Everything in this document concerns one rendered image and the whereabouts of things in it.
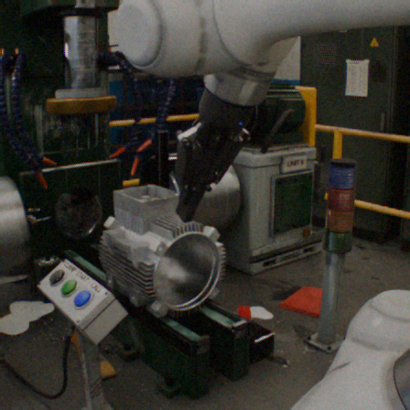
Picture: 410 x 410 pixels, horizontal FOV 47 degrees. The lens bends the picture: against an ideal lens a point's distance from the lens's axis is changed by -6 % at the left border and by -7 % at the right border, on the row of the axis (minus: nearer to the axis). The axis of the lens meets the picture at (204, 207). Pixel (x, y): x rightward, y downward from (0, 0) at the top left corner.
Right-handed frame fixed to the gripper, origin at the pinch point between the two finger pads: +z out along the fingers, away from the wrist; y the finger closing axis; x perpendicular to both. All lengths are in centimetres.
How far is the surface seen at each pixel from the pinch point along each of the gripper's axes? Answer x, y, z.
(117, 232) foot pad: -13.7, 2.1, 20.3
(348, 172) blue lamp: 3.8, -34.5, -4.6
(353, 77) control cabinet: -178, -305, 73
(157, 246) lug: -2.3, 1.0, 12.8
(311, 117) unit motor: -44, -83, 16
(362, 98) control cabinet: -161, -306, 84
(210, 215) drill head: -25, -34, 34
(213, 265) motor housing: -0.1, -13.3, 20.3
